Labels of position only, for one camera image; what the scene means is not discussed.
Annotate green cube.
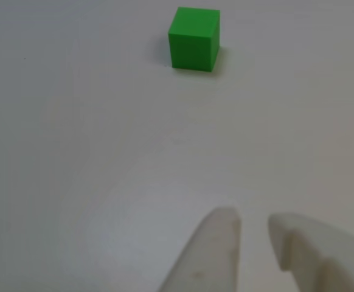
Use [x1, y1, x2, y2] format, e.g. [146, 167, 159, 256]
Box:
[168, 6, 221, 73]

